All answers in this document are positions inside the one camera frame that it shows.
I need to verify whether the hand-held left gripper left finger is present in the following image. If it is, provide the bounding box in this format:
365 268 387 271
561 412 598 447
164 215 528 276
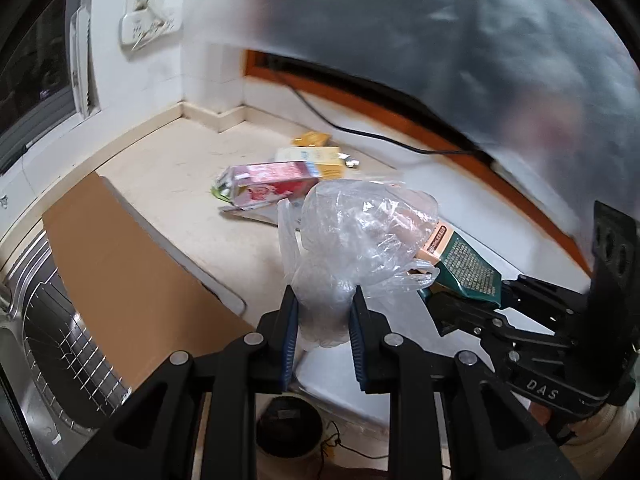
59 285 301 480

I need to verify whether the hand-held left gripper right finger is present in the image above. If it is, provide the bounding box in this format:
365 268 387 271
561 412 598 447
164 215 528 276
349 286 581 480

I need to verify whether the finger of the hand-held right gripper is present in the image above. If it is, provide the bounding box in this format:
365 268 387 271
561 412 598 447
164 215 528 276
422 290 507 339
500 275 592 335

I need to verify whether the green and orange carton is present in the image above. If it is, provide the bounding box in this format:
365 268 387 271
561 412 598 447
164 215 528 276
414 224 503 309

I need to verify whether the round waste bin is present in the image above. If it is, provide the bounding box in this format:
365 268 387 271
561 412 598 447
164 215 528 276
256 394 325 462

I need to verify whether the clear plastic bag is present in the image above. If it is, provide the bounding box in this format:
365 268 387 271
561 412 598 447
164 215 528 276
277 179 442 352

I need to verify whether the pink carton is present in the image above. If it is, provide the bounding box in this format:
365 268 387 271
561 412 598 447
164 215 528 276
219 160 321 212

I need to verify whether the pale yellow box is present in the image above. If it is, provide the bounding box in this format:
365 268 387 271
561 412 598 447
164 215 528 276
275 146 347 181

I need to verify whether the yellow packet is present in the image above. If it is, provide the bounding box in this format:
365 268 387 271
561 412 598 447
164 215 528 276
292 131 332 147

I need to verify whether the person's right forearm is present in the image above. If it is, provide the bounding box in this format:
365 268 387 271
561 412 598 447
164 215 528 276
550 400 637 447

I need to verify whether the brown cardboard sheet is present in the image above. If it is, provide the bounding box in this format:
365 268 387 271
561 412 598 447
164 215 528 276
42 170 257 392

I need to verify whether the green wrapper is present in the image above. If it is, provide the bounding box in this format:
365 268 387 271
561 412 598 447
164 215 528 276
210 174 235 202

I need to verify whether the steel sink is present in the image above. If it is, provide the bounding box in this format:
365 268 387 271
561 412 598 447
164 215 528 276
0 225 137 480

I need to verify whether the dark window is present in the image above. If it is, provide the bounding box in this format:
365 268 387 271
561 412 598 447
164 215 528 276
0 0 101 177

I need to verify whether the thin black cable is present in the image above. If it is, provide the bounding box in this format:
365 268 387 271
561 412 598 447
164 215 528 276
320 419 392 462

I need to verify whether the thick black cable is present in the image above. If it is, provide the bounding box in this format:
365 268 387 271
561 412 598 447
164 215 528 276
267 67 483 155

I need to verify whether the wire dish rack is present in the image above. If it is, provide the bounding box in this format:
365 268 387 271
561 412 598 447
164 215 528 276
19 230 135 432

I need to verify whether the white wall socket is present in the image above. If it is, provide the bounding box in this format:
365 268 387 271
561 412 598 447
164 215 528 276
118 0 182 52

